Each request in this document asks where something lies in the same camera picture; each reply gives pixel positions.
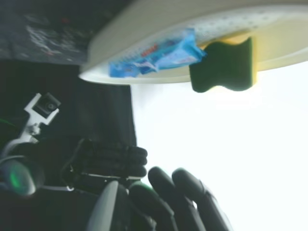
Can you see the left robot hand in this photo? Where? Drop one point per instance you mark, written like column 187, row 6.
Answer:
column 168, row 204

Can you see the blue plastic packet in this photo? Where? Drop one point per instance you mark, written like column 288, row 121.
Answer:
column 168, row 55

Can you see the yellow sponge with green side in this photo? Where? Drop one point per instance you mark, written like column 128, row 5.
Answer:
column 221, row 65

